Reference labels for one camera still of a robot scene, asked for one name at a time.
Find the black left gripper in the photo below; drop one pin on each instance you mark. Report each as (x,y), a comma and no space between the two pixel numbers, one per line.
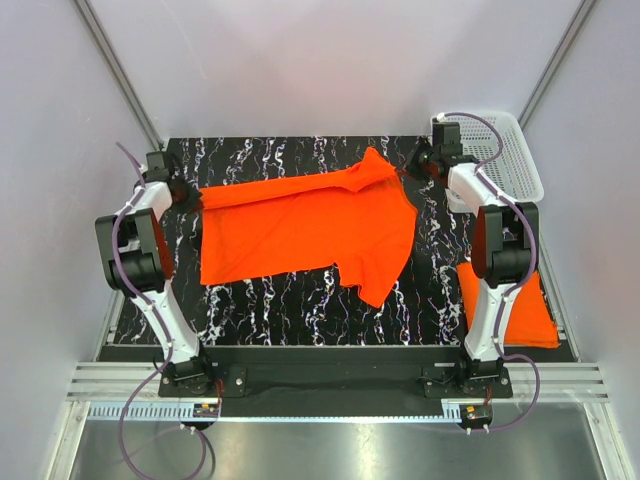
(193,203)

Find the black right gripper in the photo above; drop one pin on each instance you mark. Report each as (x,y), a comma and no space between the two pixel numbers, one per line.
(409,170)

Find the orange t-shirt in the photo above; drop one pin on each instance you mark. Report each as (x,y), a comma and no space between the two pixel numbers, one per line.
(530,324)
(358,219)

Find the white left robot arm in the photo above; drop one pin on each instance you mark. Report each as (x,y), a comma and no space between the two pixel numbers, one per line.
(136,261)

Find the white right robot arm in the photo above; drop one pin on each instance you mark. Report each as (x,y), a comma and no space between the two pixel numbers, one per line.
(504,255)

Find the white plastic mesh basket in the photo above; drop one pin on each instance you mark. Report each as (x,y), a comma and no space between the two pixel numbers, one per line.
(514,170)

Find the folded orange t-shirt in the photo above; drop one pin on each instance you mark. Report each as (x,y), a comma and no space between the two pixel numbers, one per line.
(530,324)

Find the white slotted cable duct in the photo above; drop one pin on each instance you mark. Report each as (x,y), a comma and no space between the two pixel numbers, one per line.
(154,411)

